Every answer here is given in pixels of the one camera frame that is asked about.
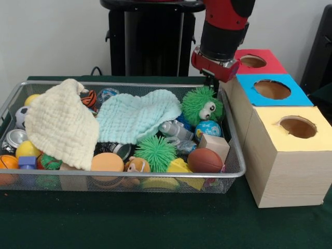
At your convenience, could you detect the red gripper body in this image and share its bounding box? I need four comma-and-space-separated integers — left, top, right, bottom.
190, 46, 241, 84

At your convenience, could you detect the green spiky ball with eyes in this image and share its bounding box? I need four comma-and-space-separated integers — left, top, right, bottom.
181, 86, 225, 127

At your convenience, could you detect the clear mesh bin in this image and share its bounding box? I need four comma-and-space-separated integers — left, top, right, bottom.
0, 79, 246, 194

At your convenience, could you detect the wooden box with three holes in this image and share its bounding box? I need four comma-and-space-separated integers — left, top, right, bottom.
220, 49, 332, 209

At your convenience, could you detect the blue globe ball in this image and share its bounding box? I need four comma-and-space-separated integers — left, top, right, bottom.
196, 120, 222, 140

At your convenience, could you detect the blue spiky ball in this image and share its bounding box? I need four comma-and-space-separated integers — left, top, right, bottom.
176, 117, 191, 130

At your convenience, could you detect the plain wooden block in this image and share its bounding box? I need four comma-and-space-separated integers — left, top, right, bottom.
199, 133, 230, 162

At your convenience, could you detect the brown toy football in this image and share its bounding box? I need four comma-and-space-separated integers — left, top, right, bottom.
187, 148, 224, 173

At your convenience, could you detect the mint green muslin cloth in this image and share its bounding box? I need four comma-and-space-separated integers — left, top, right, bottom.
97, 89, 183, 145

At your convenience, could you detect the plain green spiky ball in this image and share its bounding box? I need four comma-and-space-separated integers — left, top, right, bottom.
134, 135, 177, 173

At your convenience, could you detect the dark green side table cloth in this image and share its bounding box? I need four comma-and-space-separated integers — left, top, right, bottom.
309, 83, 332, 125

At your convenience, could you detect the dark green tablecloth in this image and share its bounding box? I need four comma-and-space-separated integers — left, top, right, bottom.
0, 76, 332, 249

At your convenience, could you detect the cream muslin cloth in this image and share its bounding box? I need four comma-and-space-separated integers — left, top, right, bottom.
24, 78, 100, 171

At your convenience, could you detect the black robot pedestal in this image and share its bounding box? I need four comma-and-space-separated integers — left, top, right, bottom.
100, 0, 208, 77

